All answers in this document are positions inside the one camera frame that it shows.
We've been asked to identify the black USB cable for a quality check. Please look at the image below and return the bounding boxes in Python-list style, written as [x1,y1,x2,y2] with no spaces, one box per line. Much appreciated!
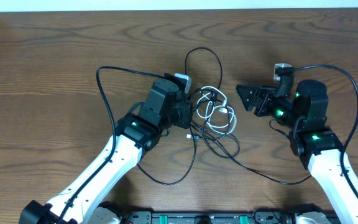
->
[136,47,313,187]

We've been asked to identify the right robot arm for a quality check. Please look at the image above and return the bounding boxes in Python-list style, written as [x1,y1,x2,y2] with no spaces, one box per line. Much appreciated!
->
[236,80,358,223]

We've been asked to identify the left camera cable black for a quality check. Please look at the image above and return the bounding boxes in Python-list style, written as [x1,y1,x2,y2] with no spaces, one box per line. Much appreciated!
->
[56,65,180,224]

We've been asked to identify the camera cable black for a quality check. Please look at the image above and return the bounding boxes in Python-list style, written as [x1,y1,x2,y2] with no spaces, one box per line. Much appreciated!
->
[56,65,180,224]
[275,64,358,223]

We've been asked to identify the right camera cable black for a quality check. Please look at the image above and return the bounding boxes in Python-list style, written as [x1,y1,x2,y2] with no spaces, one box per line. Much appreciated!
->
[275,64,358,223]

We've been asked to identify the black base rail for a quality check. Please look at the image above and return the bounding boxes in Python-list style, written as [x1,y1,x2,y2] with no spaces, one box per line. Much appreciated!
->
[85,201,341,224]

